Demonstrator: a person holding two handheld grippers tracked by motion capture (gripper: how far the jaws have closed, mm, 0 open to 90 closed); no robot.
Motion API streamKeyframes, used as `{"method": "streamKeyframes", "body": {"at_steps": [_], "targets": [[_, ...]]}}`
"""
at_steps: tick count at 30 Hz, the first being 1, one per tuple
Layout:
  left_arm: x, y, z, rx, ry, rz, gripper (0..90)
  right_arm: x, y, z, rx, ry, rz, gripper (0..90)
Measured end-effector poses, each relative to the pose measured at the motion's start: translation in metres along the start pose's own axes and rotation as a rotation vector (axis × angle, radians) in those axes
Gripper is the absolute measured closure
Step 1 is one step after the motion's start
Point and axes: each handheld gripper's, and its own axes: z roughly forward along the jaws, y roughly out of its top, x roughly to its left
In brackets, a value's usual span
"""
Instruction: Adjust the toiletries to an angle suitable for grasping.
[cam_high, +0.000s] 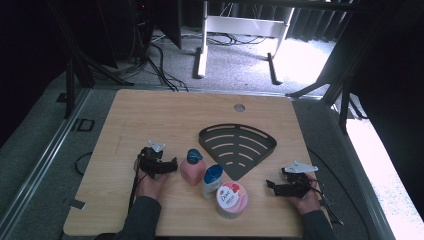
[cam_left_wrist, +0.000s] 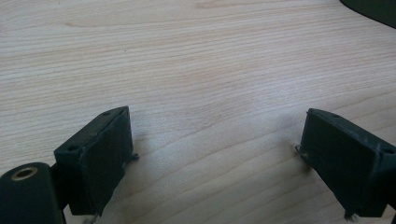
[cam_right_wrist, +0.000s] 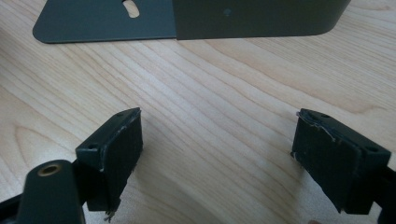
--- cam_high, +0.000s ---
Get right hand-held gripper cable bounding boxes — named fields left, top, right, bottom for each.
left=306, top=148, right=372, bottom=240

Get aluminium rail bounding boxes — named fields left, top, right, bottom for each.
left=0, top=88, right=92, bottom=232
left=328, top=103, right=398, bottom=240

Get black metal stand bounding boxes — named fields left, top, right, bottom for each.
left=48, top=0, right=135, bottom=120
left=285, top=0, right=369, bottom=132

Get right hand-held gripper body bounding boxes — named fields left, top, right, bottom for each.
left=281, top=161, right=319, bottom=199

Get black floor cable bundle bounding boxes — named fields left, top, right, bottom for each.
left=146, top=42, right=190, bottom=93

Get grey tape strip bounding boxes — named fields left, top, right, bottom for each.
left=62, top=197, right=87, bottom=211

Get person's right hand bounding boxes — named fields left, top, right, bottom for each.
left=288, top=174, right=322, bottom=216

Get white bottle with blue cap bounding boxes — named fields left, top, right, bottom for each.
left=201, top=163, right=224, bottom=201

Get black slotted corner shelf rack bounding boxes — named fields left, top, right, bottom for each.
left=198, top=123, right=278, bottom=182

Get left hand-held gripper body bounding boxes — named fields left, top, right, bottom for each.
left=137, top=139, right=167, bottom=180

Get pink jar with white lid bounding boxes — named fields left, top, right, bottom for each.
left=215, top=181, right=249, bottom=220

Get dark computer tower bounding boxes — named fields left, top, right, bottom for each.
left=96, top=0, right=155, bottom=68

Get black cable loop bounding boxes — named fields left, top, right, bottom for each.
left=74, top=151, right=94, bottom=177

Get white desk frame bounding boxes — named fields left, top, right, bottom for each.
left=192, top=0, right=296, bottom=86

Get pink bottle with blue cap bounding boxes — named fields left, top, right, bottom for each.
left=179, top=148, right=208, bottom=187

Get person's left hand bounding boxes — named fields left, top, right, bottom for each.
left=134, top=159, right=169, bottom=200

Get dark curtain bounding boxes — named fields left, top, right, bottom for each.
left=286, top=6, right=348, bottom=43

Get cables under white desk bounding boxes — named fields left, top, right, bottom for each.
left=206, top=31, right=268, bottom=47

